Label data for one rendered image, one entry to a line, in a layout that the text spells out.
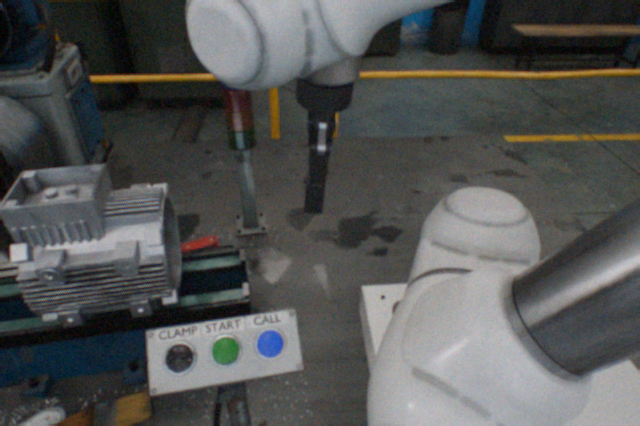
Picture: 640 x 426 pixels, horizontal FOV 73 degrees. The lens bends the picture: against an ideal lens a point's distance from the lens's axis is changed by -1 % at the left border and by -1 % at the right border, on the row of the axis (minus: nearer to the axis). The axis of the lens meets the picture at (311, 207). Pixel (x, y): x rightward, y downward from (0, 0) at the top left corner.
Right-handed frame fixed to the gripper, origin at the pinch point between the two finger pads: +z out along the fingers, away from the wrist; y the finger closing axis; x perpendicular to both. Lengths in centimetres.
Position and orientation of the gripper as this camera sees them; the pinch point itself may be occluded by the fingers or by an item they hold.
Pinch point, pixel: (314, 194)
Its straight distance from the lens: 69.3
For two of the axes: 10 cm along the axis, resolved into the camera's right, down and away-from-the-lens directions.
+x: -10.0, -0.6, -0.4
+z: -0.7, 7.4, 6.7
